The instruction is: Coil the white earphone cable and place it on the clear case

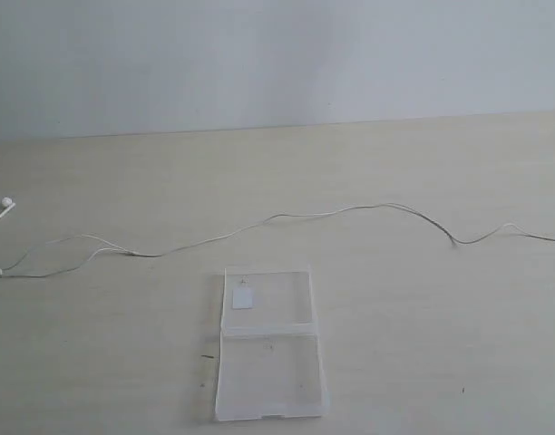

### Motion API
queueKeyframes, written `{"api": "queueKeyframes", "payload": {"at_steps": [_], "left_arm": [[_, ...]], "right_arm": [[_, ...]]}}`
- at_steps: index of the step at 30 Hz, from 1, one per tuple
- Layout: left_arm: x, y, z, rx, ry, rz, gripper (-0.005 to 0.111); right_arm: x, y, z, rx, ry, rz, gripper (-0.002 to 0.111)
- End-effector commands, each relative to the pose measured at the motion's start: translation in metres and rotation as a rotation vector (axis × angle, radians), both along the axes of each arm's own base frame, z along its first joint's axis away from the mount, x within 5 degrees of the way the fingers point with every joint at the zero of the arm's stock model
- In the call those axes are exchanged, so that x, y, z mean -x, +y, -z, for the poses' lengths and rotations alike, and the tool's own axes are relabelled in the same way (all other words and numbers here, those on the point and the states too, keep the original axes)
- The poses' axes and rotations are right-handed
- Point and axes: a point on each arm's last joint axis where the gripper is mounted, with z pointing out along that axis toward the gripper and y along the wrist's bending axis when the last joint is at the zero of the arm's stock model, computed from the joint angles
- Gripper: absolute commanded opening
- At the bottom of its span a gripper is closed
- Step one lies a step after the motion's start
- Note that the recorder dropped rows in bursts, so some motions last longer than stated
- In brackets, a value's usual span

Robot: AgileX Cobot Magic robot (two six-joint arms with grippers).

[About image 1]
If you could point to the white wired earphones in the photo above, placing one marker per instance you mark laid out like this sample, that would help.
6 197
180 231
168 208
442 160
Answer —
108 247

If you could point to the clear plastic storage case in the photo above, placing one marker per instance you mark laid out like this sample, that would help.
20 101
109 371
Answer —
270 361

